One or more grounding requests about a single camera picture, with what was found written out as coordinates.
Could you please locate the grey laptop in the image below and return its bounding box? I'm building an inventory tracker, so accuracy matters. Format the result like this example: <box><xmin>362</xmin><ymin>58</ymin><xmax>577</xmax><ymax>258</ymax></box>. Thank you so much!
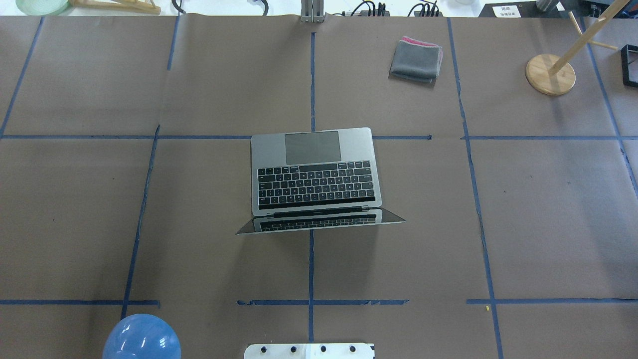
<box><xmin>238</xmin><ymin>127</ymin><xmax>405</xmax><ymax>235</ymax></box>

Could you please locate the wooden dish rack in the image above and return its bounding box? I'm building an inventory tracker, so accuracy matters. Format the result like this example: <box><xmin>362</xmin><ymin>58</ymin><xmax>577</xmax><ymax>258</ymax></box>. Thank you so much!
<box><xmin>67</xmin><ymin>0</ymin><xmax>161</xmax><ymax>15</ymax></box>

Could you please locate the pale green plate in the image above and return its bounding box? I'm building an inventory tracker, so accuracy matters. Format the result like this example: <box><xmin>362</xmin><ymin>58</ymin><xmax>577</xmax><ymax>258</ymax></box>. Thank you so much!
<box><xmin>14</xmin><ymin>0</ymin><xmax>70</xmax><ymax>16</ymax></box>

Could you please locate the folded grey cloth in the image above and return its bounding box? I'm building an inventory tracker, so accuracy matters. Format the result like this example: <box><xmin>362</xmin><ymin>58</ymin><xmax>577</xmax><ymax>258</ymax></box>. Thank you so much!
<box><xmin>390</xmin><ymin>36</ymin><xmax>444</xmax><ymax>83</ymax></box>

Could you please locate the wooden stand with round base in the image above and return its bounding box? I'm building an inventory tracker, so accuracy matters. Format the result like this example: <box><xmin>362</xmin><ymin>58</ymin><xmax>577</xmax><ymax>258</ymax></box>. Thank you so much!
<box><xmin>525</xmin><ymin>0</ymin><xmax>629</xmax><ymax>96</ymax></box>

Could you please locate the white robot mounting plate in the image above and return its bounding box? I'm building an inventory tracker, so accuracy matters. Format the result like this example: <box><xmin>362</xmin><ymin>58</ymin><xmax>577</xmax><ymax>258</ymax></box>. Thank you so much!
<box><xmin>244</xmin><ymin>343</ymin><xmax>376</xmax><ymax>359</ymax></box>

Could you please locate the aluminium frame post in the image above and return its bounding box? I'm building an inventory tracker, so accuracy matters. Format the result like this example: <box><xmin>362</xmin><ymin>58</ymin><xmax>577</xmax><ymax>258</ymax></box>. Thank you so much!
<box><xmin>300</xmin><ymin>0</ymin><xmax>325</xmax><ymax>23</ymax></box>

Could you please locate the black picture frame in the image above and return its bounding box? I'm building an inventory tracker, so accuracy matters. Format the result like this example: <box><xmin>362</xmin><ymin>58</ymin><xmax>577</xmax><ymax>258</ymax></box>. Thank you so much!
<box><xmin>620</xmin><ymin>44</ymin><xmax>638</xmax><ymax>88</ymax></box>

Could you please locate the blue robot base dome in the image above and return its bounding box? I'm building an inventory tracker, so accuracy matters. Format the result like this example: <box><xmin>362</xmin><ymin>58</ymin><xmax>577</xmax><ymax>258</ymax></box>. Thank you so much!
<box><xmin>102</xmin><ymin>314</ymin><xmax>181</xmax><ymax>359</ymax></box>

